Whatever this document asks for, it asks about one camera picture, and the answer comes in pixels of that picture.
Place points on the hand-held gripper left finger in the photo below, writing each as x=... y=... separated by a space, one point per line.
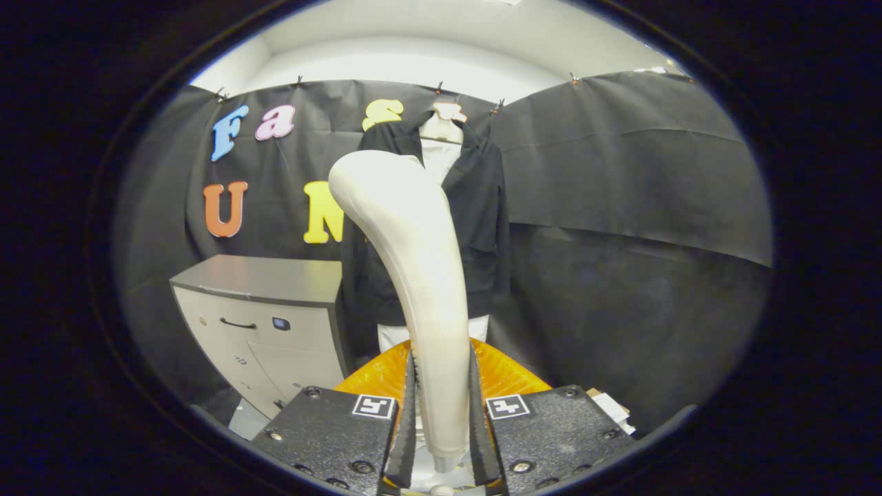
x=331 y=441

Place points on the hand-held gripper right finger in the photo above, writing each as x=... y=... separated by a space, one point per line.
x=551 y=441

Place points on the white garment steamer head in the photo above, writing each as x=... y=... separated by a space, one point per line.
x=413 y=262

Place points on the black suit jacket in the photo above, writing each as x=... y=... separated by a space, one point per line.
x=482 y=227

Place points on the white paper stack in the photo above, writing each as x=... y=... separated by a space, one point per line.
x=612 y=408

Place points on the grey cabinet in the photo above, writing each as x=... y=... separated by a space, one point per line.
x=275 y=279

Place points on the black backdrop cloth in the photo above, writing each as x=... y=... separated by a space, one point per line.
x=620 y=207

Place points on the white mannequin torso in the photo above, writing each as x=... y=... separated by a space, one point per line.
x=441 y=134

